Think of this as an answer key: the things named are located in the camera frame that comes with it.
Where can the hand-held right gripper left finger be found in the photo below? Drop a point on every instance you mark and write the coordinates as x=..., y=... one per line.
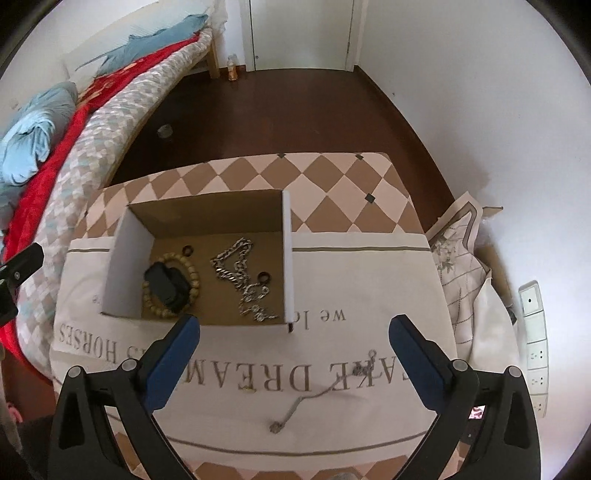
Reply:
x=171, y=364

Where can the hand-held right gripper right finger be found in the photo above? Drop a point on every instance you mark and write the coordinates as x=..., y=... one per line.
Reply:
x=418, y=364

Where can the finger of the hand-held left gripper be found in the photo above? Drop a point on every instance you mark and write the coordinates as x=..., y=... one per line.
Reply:
x=23, y=264

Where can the black wristband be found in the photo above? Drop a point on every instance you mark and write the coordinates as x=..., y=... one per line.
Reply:
x=161, y=281

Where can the cardboard box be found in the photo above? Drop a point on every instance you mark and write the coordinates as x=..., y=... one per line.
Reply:
x=288, y=258

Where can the red blanket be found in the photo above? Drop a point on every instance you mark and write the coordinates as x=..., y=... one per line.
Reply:
x=32, y=198

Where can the red printed bag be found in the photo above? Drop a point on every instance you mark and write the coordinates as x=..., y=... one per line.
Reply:
x=478, y=411

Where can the checkered printed cloth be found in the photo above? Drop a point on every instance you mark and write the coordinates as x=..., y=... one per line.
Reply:
x=369, y=277

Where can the floral grid cloth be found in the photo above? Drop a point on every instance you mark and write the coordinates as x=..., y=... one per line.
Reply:
x=457, y=267

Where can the white power strip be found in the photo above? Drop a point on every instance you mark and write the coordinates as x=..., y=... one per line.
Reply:
x=535, y=323

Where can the light blue duvet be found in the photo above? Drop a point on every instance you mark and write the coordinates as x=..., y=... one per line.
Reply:
x=32, y=134

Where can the grey checkered quilt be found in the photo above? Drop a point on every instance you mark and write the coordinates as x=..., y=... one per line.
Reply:
x=115, y=106

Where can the small round floor object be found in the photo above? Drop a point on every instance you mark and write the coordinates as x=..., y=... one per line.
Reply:
x=165, y=131

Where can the blue cloth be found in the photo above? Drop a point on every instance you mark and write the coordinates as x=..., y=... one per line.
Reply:
x=138, y=46

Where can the small orange bottle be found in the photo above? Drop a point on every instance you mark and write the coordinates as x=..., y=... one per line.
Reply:
x=232, y=71

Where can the white door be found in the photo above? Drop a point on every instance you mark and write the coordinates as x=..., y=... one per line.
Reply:
x=300, y=32

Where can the wooden bed frame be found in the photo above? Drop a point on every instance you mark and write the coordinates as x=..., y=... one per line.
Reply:
x=214, y=60

